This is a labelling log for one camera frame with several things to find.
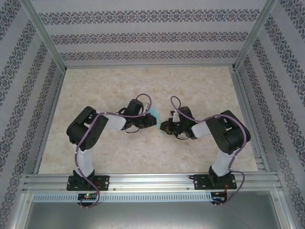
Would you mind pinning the teal paper sheet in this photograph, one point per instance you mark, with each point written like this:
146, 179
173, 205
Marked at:
154, 112

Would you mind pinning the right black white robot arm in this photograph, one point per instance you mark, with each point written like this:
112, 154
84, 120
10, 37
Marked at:
228, 133

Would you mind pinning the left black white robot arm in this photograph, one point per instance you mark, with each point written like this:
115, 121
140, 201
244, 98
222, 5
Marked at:
83, 128

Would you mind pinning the grey sheet metal panel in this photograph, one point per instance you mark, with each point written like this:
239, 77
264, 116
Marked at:
147, 217

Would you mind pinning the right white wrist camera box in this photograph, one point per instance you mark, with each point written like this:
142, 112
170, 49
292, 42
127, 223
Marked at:
175, 117

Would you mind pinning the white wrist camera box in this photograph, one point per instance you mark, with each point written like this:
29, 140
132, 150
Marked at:
147, 106
175, 117

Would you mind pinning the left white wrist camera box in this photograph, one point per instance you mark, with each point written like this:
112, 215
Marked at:
147, 106

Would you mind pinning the aluminium cross rail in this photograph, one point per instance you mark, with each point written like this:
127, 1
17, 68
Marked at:
147, 66

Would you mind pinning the aluminium side rail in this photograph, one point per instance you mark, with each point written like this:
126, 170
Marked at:
245, 107
53, 107

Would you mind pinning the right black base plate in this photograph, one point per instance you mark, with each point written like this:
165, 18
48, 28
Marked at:
199, 182

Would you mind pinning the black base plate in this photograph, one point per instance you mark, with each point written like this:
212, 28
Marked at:
104, 182
199, 182

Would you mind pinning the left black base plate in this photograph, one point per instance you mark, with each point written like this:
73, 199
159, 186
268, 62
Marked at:
104, 182

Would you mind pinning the aluminium corner post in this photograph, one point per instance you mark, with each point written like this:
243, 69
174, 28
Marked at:
255, 35
45, 35

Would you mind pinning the aluminium frame strut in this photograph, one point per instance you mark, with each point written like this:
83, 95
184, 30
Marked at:
22, 210
287, 210

